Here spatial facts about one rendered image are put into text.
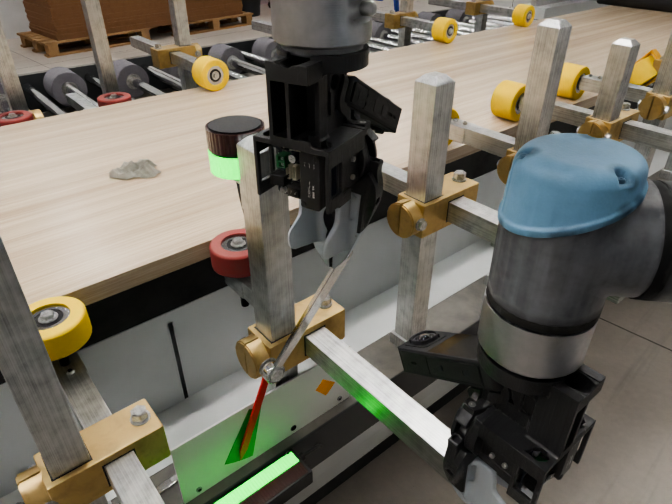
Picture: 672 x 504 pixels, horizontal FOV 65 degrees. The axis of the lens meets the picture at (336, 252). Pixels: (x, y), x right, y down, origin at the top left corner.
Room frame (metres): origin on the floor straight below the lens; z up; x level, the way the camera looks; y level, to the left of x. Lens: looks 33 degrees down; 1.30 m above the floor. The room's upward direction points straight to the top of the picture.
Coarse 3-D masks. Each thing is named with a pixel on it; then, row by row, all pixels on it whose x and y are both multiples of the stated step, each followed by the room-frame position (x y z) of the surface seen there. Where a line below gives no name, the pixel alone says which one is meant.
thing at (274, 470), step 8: (288, 456) 0.43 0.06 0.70; (272, 464) 0.42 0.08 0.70; (280, 464) 0.42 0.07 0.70; (288, 464) 0.42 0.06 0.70; (264, 472) 0.41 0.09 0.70; (272, 472) 0.41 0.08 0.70; (280, 472) 0.41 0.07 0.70; (248, 480) 0.40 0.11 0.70; (256, 480) 0.40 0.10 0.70; (264, 480) 0.40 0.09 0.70; (240, 488) 0.39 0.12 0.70; (248, 488) 0.39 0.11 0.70; (256, 488) 0.39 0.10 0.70; (224, 496) 0.37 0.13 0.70; (232, 496) 0.37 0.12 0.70; (240, 496) 0.37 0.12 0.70
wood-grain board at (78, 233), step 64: (384, 64) 1.66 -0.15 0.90; (448, 64) 1.66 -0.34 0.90; (512, 64) 1.66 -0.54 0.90; (0, 128) 1.10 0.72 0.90; (64, 128) 1.10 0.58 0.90; (128, 128) 1.10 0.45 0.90; (192, 128) 1.10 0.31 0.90; (512, 128) 1.11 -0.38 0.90; (0, 192) 0.79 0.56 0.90; (64, 192) 0.79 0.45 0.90; (128, 192) 0.79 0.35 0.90; (192, 192) 0.79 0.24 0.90; (64, 256) 0.60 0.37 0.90; (128, 256) 0.60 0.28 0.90; (192, 256) 0.62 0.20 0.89
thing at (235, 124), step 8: (216, 120) 0.53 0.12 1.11; (224, 120) 0.53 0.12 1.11; (232, 120) 0.53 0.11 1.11; (240, 120) 0.53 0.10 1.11; (248, 120) 0.53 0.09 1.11; (256, 120) 0.53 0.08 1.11; (208, 128) 0.51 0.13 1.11; (216, 128) 0.51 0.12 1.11; (224, 128) 0.51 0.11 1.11; (232, 128) 0.51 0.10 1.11; (240, 128) 0.51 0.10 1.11; (248, 128) 0.51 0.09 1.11; (256, 128) 0.51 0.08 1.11; (240, 184) 0.49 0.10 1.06; (240, 192) 0.49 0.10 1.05; (240, 200) 0.52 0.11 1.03
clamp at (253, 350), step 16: (304, 304) 0.53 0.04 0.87; (336, 304) 0.53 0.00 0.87; (320, 320) 0.50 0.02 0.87; (336, 320) 0.52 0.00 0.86; (256, 336) 0.47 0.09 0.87; (288, 336) 0.47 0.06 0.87; (304, 336) 0.48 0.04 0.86; (336, 336) 0.52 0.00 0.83; (240, 352) 0.47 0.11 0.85; (256, 352) 0.45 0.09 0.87; (272, 352) 0.45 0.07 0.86; (304, 352) 0.48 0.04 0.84; (256, 368) 0.44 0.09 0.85; (288, 368) 0.47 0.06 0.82
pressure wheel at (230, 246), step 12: (216, 240) 0.63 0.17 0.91; (228, 240) 0.63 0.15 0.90; (240, 240) 0.62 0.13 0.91; (216, 252) 0.60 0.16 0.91; (228, 252) 0.60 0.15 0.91; (240, 252) 0.60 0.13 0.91; (216, 264) 0.60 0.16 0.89; (228, 264) 0.59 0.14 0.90; (240, 264) 0.59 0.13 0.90; (228, 276) 0.59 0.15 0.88; (240, 276) 0.59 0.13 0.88
